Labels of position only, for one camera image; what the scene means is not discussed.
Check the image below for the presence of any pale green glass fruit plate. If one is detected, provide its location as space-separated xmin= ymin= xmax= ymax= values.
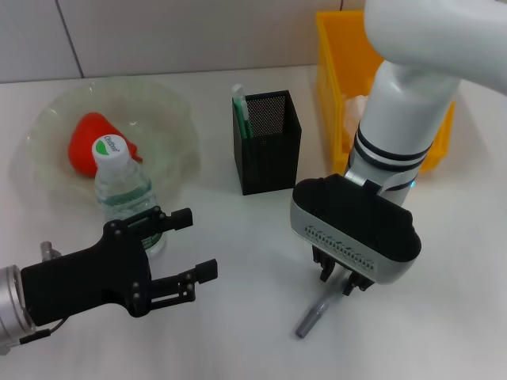
xmin=13 ymin=78 xmax=202 ymax=201

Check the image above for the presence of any right wrist camera housing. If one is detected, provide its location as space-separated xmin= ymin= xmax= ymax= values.
xmin=289 ymin=173 xmax=423 ymax=286

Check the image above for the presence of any left gripper cable with plug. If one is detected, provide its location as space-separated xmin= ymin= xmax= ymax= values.
xmin=19 ymin=240 xmax=67 ymax=344

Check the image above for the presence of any red-orange orange fruit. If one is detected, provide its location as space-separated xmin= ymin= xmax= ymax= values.
xmin=67 ymin=112 xmax=144 ymax=177

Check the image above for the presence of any black mesh pen holder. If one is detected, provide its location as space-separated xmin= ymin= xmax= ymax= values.
xmin=231 ymin=89 xmax=303 ymax=196

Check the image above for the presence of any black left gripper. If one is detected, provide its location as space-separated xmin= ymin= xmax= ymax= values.
xmin=20 ymin=207 xmax=195 ymax=327

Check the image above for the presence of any grey marker pen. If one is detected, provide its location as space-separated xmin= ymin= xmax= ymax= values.
xmin=295 ymin=287 xmax=337 ymax=338

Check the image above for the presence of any clear green-label water bottle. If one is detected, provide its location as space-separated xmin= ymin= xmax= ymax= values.
xmin=91 ymin=135 xmax=167 ymax=257

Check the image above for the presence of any yellow plastic bin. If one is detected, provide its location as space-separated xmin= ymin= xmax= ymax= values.
xmin=315 ymin=9 xmax=456 ymax=175

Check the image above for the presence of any white paper ball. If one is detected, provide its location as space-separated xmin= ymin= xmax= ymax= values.
xmin=343 ymin=94 xmax=372 ymax=139

